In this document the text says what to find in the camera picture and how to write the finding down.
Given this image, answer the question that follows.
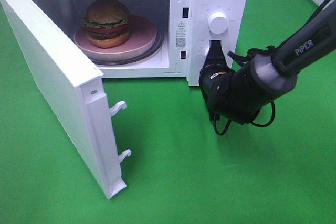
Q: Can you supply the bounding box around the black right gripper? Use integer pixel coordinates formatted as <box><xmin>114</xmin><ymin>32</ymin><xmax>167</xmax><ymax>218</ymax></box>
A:
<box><xmin>199</xmin><ymin>40</ymin><xmax>242</xmax><ymax>122</ymax></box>

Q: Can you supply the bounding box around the white timer knob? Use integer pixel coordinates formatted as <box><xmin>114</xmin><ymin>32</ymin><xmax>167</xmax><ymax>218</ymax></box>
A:
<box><xmin>201</xmin><ymin>46</ymin><xmax>209</xmax><ymax>62</ymax></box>

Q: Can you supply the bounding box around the pink round plate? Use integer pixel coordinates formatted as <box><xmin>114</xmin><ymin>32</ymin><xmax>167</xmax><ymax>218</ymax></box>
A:
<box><xmin>73</xmin><ymin>15</ymin><xmax>159</xmax><ymax>65</ymax></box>

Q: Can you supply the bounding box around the burger with lettuce and tomato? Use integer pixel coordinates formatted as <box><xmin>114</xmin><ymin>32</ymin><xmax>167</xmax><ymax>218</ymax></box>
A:
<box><xmin>82</xmin><ymin>0</ymin><xmax>130</xmax><ymax>48</ymax></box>

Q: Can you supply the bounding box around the white microwave door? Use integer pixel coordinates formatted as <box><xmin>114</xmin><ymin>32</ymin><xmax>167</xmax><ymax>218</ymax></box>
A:
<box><xmin>1</xmin><ymin>0</ymin><xmax>131</xmax><ymax>198</ymax></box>

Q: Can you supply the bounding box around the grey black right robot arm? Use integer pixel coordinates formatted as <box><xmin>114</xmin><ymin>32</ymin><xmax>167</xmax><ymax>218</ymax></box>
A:
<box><xmin>199</xmin><ymin>2</ymin><xmax>335</xmax><ymax>125</ymax></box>

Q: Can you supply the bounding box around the upper white power knob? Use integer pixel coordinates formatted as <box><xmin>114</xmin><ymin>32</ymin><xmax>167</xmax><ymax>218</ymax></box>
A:
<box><xmin>207</xmin><ymin>11</ymin><xmax>229</xmax><ymax>34</ymax></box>

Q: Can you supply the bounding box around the glass microwave turntable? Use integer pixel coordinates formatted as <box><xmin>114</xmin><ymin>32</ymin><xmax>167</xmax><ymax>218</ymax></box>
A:
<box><xmin>89</xmin><ymin>34</ymin><xmax>164</xmax><ymax>66</ymax></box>

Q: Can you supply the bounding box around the white microwave oven body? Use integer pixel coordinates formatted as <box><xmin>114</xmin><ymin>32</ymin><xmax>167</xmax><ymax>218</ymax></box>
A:
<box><xmin>32</xmin><ymin>0</ymin><xmax>245</xmax><ymax>86</ymax></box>

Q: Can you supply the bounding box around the green table cloth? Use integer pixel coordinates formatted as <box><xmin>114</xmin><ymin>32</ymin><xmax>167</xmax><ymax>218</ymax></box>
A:
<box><xmin>1</xmin><ymin>13</ymin><xmax>335</xmax><ymax>223</ymax></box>

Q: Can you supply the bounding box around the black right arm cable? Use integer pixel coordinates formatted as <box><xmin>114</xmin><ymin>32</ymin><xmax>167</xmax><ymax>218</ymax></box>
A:
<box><xmin>208</xmin><ymin>0</ymin><xmax>336</xmax><ymax>136</ymax></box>

